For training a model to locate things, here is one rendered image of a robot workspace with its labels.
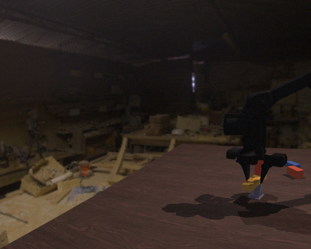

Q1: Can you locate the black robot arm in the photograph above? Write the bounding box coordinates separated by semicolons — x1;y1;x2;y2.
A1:
223;72;311;165

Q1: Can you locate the orange-red rectangular block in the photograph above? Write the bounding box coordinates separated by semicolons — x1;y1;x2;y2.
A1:
287;166;304;179

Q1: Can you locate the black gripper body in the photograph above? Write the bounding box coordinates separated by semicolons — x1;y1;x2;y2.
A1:
226;135;287;168

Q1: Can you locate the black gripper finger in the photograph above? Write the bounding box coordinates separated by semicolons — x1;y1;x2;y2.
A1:
236;160;250;180
260;164;272;184

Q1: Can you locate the blue flat bar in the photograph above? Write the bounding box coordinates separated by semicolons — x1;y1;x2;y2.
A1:
285;161;301;168

